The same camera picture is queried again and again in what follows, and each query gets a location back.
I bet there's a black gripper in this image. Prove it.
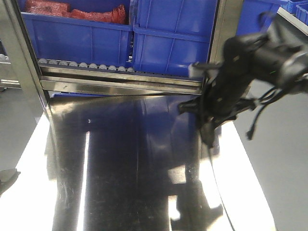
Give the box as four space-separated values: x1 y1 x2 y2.
178 33 269 147

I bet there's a brake pad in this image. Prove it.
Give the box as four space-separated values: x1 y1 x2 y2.
0 168 21 195

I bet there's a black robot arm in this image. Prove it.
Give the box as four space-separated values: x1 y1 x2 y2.
178 23 308 148

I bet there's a roller conveyor track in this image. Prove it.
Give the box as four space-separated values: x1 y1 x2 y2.
38 58 135 73

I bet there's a right blue plastic bin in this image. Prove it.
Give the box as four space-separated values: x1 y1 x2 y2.
131 0 286 77

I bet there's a blue plastic bin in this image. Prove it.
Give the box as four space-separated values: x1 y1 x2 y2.
18 0 133 67
131 0 286 77

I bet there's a red bubble wrap bag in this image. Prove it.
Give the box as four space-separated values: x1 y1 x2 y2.
25 0 127 25

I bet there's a left blue plastic bin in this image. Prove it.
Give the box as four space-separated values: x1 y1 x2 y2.
18 0 133 67

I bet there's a stainless steel rack frame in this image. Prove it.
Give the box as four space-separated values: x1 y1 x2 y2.
0 0 251 121

